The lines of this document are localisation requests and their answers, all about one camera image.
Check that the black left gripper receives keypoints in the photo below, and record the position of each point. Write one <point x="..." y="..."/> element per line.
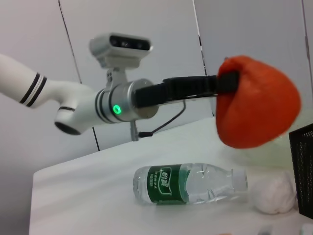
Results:
<point x="176" y="89"/>

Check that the clear green-label water bottle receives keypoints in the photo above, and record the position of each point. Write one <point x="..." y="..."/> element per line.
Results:
<point x="168" y="183"/>

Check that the white paper ball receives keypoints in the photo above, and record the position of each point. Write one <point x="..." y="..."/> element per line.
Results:
<point x="274" y="193"/>

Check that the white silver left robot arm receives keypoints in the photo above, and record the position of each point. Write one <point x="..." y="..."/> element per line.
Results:
<point x="73" y="105"/>

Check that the pale green glass fruit plate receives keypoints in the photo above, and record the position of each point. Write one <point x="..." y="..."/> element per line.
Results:
<point x="256" y="156"/>

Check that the black mesh pen holder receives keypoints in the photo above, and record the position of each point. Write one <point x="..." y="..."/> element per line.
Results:
<point x="304" y="171"/>

